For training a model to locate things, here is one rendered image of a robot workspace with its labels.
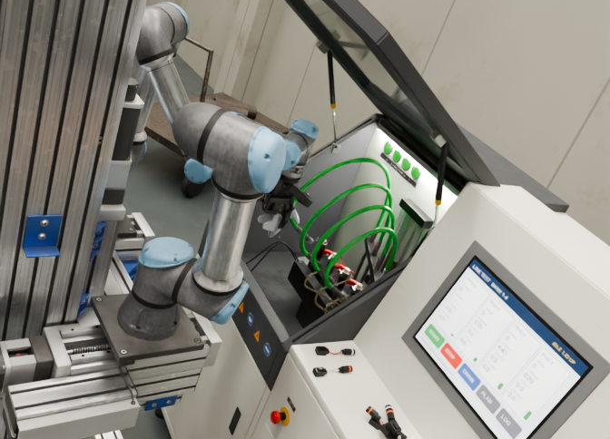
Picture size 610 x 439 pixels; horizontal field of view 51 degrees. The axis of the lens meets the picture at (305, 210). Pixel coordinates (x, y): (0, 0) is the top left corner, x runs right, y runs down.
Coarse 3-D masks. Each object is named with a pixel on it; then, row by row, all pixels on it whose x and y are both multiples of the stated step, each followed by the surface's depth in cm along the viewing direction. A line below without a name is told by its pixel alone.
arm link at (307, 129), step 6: (294, 120) 168; (300, 120) 169; (306, 120) 171; (294, 126) 167; (300, 126) 166; (306, 126) 166; (312, 126) 168; (300, 132) 166; (306, 132) 166; (312, 132) 167; (306, 138) 166; (312, 138) 167; (312, 144) 169; (306, 156) 170; (300, 162) 170; (306, 162) 172
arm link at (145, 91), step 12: (168, 12) 172; (180, 12) 178; (180, 24) 176; (180, 36) 179; (132, 72) 185; (144, 72) 181; (144, 84) 183; (144, 96) 185; (144, 108) 188; (144, 120) 191; (144, 132) 196; (144, 144) 201; (132, 156) 192
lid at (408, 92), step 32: (288, 0) 193; (320, 0) 156; (352, 0) 133; (320, 32) 202; (352, 32) 156; (384, 32) 133; (352, 64) 209; (384, 64) 145; (384, 96) 209; (416, 96) 147; (416, 128) 199; (448, 128) 157; (448, 160) 191; (480, 160) 169
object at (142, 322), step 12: (132, 288) 154; (132, 300) 153; (120, 312) 155; (132, 312) 152; (144, 312) 151; (156, 312) 152; (168, 312) 154; (120, 324) 154; (132, 324) 152; (144, 324) 152; (156, 324) 153; (168, 324) 155; (144, 336) 153; (156, 336) 153; (168, 336) 156
